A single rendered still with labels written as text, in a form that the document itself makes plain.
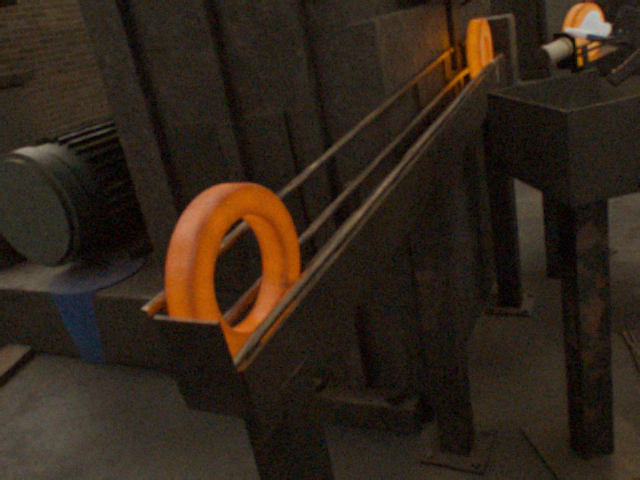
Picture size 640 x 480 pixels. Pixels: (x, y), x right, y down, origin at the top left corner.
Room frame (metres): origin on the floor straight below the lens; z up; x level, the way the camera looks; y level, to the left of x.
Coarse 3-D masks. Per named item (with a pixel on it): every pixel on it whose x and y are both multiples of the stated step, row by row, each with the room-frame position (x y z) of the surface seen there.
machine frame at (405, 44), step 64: (128, 0) 1.40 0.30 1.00; (192, 0) 1.28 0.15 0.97; (256, 0) 1.24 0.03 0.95; (320, 0) 1.17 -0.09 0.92; (384, 0) 1.32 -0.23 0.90; (448, 0) 1.55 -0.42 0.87; (128, 64) 1.39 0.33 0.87; (192, 64) 1.34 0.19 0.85; (256, 64) 1.26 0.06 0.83; (320, 64) 1.18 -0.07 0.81; (384, 64) 1.13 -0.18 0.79; (448, 64) 1.49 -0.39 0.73; (128, 128) 1.46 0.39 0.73; (192, 128) 1.35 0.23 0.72; (256, 128) 1.26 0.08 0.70; (320, 128) 1.17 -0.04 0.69; (192, 192) 1.37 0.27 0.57; (320, 192) 1.18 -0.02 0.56; (448, 192) 1.39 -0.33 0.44; (256, 256) 1.28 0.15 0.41; (384, 320) 1.16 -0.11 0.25; (320, 384) 1.21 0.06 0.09; (384, 384) 1.18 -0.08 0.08
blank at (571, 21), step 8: (576, 8) 1.78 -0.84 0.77; (584, 8) 1.77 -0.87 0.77; (592, 8) 1.79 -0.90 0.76; (568, 16) 1.77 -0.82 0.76; (576, 16) 1.76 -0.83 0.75; (584, 16) 1.77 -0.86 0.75; (600, 16) 1.81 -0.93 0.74; (568, 24) 1.76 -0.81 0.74; (576, 24) 1.75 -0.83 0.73; (576, 40) 1.75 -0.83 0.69; (584, 40) 1.81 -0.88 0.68
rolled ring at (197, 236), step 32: (224, 192) 0.55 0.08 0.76; (256, 192) 0.59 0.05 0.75; (192, 224) 0.52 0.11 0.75; (224, 224) 0.54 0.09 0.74; (256, 224) 0.61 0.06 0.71; (288, 224) 0.63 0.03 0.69; (192, 256) 0.50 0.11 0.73; (288, 256) 0.62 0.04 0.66; (192, 288) 0.49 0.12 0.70; (288, 288) 0.61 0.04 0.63; (224, 320) 0.52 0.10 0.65; (256, 320) 0.57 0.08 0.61
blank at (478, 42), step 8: (472, 24) 1.50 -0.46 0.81; (480, 24) 1.49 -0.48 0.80; (472, 32) 1.48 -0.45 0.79; (480, 32) 1.47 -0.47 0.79; (488, 32) 1.56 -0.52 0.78; (472, 40) 1.47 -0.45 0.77; (480, 40) 1.46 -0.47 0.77; (488, 40) 1.55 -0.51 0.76; (472, 48) 1.46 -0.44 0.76; (480, 48) 1.46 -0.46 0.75; (488, 48) 1.55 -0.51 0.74; (472, 56) 1.46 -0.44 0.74; (480, 56) 1.46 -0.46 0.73; (488, 56) 1.55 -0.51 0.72; (472, 64) 1.47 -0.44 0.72; (480, 64) 1.46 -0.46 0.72; (472, 72) 1.47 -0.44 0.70
